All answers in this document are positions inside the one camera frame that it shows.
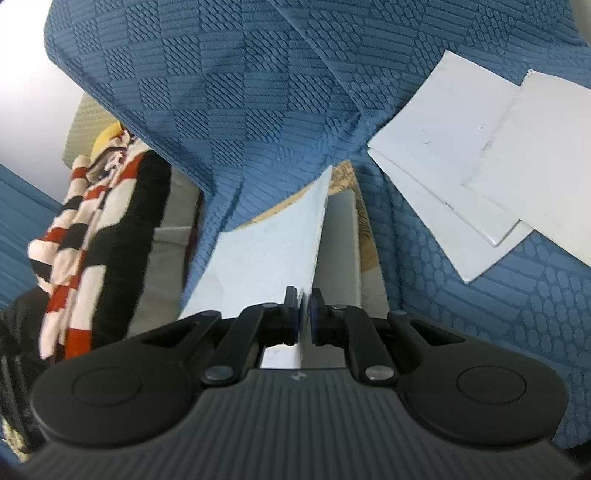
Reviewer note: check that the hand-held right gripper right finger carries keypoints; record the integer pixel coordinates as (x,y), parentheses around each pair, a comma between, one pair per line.
(316,318)

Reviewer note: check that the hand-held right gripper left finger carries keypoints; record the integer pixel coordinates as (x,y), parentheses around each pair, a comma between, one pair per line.
(292,318)

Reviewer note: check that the white book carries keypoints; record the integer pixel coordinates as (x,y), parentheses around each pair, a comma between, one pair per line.
(268,267)

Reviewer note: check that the blue quilted sofa seat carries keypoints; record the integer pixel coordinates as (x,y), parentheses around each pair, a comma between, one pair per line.
(461,346)

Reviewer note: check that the striped fleece blanket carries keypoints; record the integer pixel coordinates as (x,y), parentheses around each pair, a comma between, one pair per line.
(115,221)

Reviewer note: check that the blue quilted back cushion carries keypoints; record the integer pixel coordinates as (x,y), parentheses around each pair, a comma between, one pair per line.
(207,92)
(392,37)

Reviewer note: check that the yellow plush toy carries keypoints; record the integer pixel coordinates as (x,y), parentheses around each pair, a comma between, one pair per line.
(106,138)

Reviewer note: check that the dark cloth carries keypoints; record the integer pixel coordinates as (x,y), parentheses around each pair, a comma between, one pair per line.
(23,323)

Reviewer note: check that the cream quilted headboard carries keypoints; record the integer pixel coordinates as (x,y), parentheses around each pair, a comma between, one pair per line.
(85,124)

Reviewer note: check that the blue cloth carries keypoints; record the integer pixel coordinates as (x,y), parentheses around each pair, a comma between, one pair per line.
(23,221)

